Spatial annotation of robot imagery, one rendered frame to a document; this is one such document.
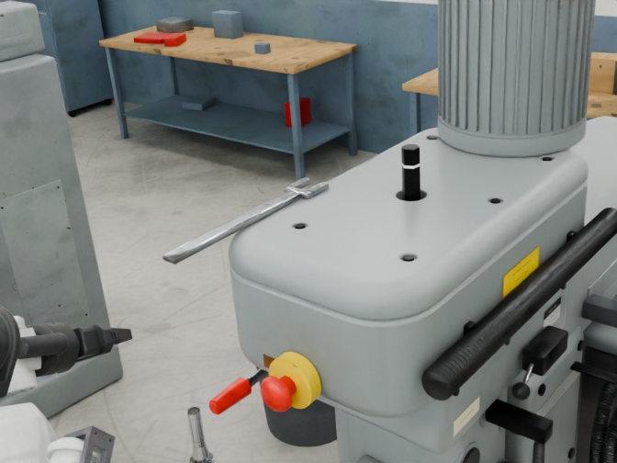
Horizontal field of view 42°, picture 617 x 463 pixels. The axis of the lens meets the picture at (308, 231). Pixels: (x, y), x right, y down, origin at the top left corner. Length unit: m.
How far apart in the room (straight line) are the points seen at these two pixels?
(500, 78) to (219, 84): 6.53
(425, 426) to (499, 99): 0.42
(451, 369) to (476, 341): 0.06
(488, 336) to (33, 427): 0.57
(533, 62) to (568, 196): 0.17
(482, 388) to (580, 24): 0.46
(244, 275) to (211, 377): 3.11
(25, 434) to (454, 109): 0.68
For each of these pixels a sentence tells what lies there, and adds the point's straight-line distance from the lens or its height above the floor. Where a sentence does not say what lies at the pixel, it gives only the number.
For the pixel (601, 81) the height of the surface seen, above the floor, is 0.94.
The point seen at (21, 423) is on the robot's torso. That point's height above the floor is 1.65.
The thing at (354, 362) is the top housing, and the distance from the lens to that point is 0.82.
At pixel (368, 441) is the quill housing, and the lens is 1.09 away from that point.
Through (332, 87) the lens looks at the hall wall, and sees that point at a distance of 6.61.
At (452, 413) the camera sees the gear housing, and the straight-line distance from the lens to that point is 0.94.
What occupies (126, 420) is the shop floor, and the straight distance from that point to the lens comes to 3.82.
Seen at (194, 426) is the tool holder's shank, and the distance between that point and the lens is 1.53.
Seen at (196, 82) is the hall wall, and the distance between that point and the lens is 7.74.
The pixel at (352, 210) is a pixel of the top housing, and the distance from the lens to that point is 0.94.
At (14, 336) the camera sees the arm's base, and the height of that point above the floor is 1.73.
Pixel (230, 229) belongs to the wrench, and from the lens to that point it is 0.90.
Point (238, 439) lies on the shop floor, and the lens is 3.59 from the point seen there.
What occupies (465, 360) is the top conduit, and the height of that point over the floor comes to 1.80.
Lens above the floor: 2.28
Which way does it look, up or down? 26 degrees down
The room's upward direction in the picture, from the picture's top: 5 degrees counter-clockwise
